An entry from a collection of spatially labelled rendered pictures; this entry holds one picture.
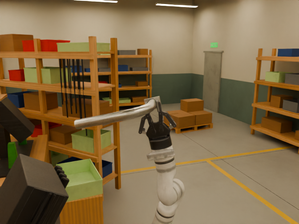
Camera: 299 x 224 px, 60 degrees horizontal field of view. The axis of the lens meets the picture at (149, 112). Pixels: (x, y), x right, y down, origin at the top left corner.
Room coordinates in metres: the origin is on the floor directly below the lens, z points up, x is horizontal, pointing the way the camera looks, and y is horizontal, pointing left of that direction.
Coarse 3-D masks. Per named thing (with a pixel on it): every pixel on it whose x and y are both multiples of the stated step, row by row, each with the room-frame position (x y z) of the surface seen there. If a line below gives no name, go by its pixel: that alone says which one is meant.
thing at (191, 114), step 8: (184, 104) 7.33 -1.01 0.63; (192, 104) 7.25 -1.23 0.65; (200, 104) 7.37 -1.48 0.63; (168, 112) 7.12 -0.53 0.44; (176, 112) 7.12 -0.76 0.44; (184, 112) 7.12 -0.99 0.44; (192, 112) 7.12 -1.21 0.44; (200, 112) 7.12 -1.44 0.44; (208, 112) 7.12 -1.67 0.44; (176, 120) 6.64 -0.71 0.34; (184, 120) 6.66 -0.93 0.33; (192, 120) 6.79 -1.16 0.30; (200, 120) 6.91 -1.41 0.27; (208, 120) 7.03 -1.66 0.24; (176, 128) 6.58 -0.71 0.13; (192, 128) 6.87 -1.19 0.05; (200, 128) 6.96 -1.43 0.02; (208, 128) 7.01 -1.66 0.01
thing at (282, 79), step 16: (272, 48) 6.68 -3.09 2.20; (288, 48) 5.72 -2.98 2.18; (272, 64) 6.63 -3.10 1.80; (256, 80) 6.52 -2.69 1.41; (272, 80) 6.07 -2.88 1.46; (288, 80) 5.69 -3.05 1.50; (256, 96) 6.49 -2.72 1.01; (272, 96) 6.08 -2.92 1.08; (288, 96) 5.90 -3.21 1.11; (256, 112) 6.51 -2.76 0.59; (288, 112) 5.50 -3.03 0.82; (256, 128) 6.31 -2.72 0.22; (272, 128) 5.97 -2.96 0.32; (288, 128) 5.84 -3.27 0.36
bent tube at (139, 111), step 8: (144, 104) 0.78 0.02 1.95; (152, 104) 0.79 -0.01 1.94; (112, 112) 0.76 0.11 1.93; (120, 112) 0.74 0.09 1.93; (128, 112) 0.74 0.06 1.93; (136, 112) 0.74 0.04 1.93; (144, 112) 0.75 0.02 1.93; (80, 120) 0.77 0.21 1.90; (88, 120) 0.76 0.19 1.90; (96, 120) 0.75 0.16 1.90; (104, 120) 0.75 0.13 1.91; (112, 120) 0.74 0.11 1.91; (120, 120) 0.74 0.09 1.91; (80, 128) 0.77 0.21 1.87
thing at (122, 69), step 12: (108, 60) 9.70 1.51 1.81; (72, 72) 8.89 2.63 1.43; (84, 72) 8.99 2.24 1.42; (108, 72) 9.23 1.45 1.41; (120, 72) 9.35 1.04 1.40; (132, 72) 9.50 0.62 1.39; (144, 72) 9.65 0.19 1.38; (120, 84) 9.43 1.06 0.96; (144, 84) 9.77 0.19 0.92; (132, 96) 9.93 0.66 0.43; (144, 96) 9.93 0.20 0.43
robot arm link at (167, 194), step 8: (160, 168) 0.81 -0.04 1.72; (168, 168) 0.81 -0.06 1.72; (176, 168) 0.84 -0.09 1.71; (160, 176) 0.81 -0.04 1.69; (168, 176) 0.80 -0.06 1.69; (160, 184) 0.81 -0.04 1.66; (168, 184) 0.79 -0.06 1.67; (160, 192) 0.80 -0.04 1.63; (168, 192) 0.79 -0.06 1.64; (176, 192) 0.80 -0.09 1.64; (160, 200) 0.80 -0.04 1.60; (168, 200) 0.78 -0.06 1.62; (176, 200) 0.80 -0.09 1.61
